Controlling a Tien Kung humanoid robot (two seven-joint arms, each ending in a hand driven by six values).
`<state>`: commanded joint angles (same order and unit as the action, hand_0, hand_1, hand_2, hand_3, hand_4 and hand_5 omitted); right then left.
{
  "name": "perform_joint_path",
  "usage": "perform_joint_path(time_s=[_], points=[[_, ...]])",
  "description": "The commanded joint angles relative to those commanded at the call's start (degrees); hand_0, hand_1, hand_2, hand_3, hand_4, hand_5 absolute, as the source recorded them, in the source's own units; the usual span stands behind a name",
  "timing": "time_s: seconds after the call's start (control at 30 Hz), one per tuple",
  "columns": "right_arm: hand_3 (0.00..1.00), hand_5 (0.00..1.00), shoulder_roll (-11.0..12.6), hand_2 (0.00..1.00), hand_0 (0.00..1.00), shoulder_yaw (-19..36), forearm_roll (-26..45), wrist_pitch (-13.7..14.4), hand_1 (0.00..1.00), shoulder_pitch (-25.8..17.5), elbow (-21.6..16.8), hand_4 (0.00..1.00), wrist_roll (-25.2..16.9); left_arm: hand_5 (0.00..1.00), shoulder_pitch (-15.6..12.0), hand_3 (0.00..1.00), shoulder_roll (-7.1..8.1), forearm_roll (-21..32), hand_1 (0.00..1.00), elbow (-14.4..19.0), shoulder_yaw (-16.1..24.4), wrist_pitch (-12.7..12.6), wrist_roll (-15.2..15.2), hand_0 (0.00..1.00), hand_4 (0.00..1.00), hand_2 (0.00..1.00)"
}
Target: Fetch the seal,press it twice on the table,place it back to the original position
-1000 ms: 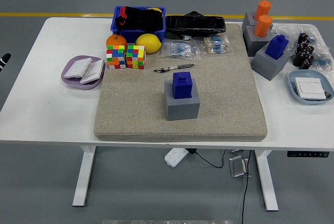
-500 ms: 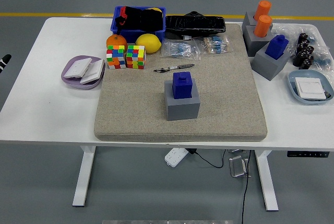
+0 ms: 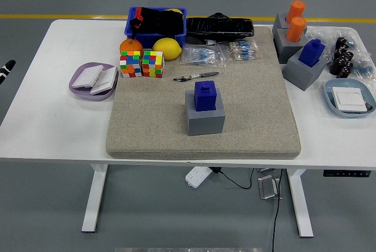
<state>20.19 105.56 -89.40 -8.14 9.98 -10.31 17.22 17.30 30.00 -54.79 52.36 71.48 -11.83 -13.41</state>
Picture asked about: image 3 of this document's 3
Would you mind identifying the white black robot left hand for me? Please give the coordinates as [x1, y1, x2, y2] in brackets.
[0, 59, 16, 86]

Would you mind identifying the blue square seal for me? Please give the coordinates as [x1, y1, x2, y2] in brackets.
[298, 39, 326, 67]
[193, 80, 218, 112]

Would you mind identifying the grey seal holder block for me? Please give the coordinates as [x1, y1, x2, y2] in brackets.
[282, 48, 328, 91]
[273, 27, 308, 65]
[184, 89, 226, 136]
[271, 12, 294, 40]

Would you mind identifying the orange round seal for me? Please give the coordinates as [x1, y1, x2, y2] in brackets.
[285, 16, 307, 43]
[285, 0, 306, 25]

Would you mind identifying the purple tray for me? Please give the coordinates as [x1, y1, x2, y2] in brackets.
[68, 62, 119, 102]

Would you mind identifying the multicolour puzzle cube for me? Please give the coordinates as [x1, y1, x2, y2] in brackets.
[119, 51, 143, 79]
[142, 51, 165, 79]

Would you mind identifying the orange fruit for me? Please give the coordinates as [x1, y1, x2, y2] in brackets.
[119, 38, 145, 58]

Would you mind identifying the blue plastic bin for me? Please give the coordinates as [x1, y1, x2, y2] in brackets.
[124, 6, 188, 46]

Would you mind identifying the white table leg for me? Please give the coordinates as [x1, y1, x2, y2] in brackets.
[287, 169, 314, 238]
[81, 164, 109, 233]

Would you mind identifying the yellow lemon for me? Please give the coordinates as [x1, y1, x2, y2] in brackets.
[152, 37, 183, 61]

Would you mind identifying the black cloth with red trim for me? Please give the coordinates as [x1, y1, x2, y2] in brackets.
[129, 6, 185, 36]

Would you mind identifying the bag of blue resistors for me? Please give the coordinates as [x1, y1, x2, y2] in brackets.
[180, 43, 227, 68]

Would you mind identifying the white power strip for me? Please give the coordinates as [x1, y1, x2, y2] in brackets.
[184, 166, 213, 189]

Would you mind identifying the bag of brown resistors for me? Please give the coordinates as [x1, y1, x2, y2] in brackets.
[225, 40, 261, 61]

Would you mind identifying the grey-brown mat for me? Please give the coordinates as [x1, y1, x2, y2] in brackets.
[105, 26, 302, 160]

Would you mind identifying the clear plastic bag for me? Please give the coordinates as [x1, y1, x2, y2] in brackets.
[305, 25, 376, 81]

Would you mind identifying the light blue tray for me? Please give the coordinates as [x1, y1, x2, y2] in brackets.
[323, 78, 376, 119]

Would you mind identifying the small bag of blue parts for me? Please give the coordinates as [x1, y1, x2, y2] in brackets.
[352, 63, 374, 78]

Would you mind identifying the black table control panel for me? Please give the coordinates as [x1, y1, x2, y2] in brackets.
[323, 170, 371, 178]

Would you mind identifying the black plug with cord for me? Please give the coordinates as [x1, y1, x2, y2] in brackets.
[211, 166, 255, 190]

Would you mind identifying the metal floor bracket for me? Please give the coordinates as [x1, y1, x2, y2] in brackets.
[257, 174, 283, 200]

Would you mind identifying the black floor cable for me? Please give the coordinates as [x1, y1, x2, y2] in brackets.
[271, 169, 283, 252]

